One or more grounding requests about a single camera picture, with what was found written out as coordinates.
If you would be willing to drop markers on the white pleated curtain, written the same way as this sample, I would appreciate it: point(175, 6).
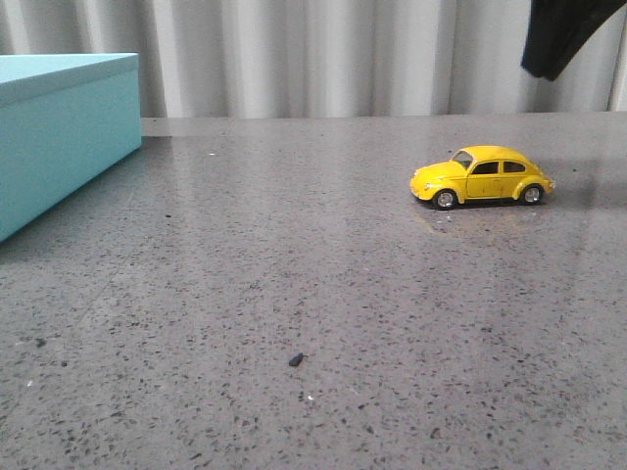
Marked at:
point(325, 59)

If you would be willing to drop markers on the light blue storage box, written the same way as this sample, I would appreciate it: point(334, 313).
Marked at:
point(65, 118)

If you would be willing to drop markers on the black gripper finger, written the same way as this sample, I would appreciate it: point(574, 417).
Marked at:
point(558, 29)

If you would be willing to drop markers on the small black debris piece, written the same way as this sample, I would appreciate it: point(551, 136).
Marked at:
point(296, 360)

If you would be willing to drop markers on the yellow toy beetle car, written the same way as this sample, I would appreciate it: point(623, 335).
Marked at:
point(478, 173)

